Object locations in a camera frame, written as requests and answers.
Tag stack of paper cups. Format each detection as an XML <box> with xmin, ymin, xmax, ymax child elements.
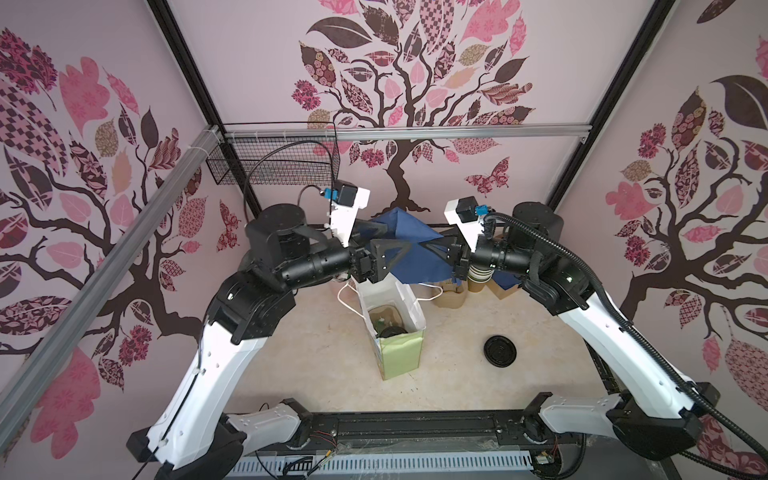
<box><xmin>467</xmin><ymin>265</ymin><xmax>494</xmax><ymax>293</ymax></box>

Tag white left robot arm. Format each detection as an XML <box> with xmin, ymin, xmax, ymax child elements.
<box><xmin>127</xmin><ymin>203</ymin><xmax>410</xmax><ymax>479</ymax></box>

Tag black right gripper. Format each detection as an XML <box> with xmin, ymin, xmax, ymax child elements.
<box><xmin>419</xmin><ymin>228</ymin><xmax>534</xmax><ymax>282</ymax></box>

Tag stack of pulp cup carriers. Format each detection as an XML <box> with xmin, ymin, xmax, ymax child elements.
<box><xmin>432</xmin><ymin>280</ymin><xmax>468</xmax><ymax>309</ymax></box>

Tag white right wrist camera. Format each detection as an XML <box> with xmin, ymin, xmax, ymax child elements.
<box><xmin>444</xmin><ymin>197</ymin><xmax>489</xmax><ymax>253</ymax></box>

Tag stack of black lids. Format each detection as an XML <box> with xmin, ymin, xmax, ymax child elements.
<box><xmin>483</xmin><ymin>335</ymin><xmax>517</xmax><ymax>368</ymax></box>

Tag brown cardboard napkin box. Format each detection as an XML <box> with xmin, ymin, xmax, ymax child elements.
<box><xmin>486</xmin><ymin>280</ymin><xmax>519</xmax><ymax>300</ymax></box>

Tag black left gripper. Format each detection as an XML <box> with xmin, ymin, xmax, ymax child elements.
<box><xmin>276</xmin><ymin>217</ymin><xmax>407</xmax><ymax>291</ymax></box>

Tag black wire basket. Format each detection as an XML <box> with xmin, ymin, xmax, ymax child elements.
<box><xmin>206</xmin><ymin>121</ymin><xmax>341</xmax><ymax>188</ymax></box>

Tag single blue paper napkin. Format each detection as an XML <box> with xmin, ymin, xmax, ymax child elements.
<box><xmin>372</xmin><ymin>208</ymin><xmax>454</xmax><ymax>284</ymax></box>

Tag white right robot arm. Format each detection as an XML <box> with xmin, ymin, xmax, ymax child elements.
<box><xmin>424</xmin><ymin>197</ymin><xmax>719</xmax><ymax>461</ymax></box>

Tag blue paper napkins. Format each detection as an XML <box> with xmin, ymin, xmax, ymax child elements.
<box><xmin>492</xmin><ymin>271</ymin><xmax>521</xmax><ymax>285</ymax></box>

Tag green white paper bag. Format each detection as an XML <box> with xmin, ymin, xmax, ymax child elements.
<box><xmin>336</xmin><ymin>275</ymin><xmax>443</xmax><ymax>381</ymax></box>

